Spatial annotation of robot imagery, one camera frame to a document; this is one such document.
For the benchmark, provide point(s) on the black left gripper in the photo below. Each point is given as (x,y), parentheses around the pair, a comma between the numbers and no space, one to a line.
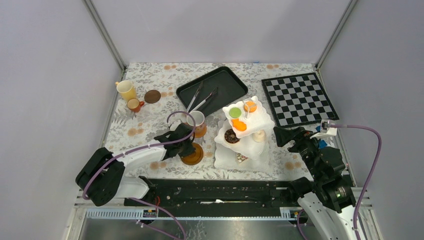
(191,149)

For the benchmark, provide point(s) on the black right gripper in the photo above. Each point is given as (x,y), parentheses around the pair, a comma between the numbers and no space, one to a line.
(283,135)

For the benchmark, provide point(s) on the large brown saucer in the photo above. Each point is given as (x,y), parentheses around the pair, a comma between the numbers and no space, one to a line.
(195,157)

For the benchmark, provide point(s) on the small tan saucer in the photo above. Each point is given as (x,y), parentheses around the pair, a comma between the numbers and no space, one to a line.
(200,131)

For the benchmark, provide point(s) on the cream round mousse cake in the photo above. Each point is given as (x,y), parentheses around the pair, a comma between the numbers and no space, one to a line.
(259,136)

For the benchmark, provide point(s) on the chocolate sprinkle donut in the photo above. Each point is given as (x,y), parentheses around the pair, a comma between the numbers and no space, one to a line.
(230,136)

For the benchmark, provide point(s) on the orange macaron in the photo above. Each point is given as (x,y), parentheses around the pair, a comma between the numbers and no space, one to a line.
(249,106)

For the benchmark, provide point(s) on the white three-tier dessert stand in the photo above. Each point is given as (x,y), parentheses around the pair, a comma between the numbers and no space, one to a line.
(258,153)

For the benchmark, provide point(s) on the orange fish pastry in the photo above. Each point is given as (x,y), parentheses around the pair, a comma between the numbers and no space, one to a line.
(238,124)

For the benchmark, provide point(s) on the pink strawberry cake slice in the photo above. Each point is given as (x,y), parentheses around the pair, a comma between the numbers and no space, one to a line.
(240,158)

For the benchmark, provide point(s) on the dark brown saucer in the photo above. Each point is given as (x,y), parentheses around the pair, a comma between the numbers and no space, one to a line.
(152,96)

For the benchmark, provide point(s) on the green macaron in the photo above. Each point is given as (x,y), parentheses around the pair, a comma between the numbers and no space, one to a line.
(235,112)

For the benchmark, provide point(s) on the white cup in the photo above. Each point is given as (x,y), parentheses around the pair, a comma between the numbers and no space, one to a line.
(135,105)

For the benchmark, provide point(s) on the yellow cup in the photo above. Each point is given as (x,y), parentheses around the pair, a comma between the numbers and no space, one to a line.
(126,90)

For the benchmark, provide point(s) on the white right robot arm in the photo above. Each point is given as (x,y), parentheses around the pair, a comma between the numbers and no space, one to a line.
(328,199)

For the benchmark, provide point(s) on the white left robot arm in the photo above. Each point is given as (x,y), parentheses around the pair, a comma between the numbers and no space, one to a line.
(103,178)

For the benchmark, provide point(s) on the black and grey chessboard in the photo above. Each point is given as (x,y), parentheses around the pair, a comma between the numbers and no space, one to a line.
(298,100)

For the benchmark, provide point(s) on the black serving tray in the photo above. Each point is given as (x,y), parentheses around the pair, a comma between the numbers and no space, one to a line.
(220,87)

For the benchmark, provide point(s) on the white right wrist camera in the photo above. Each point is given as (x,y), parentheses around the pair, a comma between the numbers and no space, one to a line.
(326,131)

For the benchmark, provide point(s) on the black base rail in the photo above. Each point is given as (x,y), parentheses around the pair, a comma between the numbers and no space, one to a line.
(226,198)

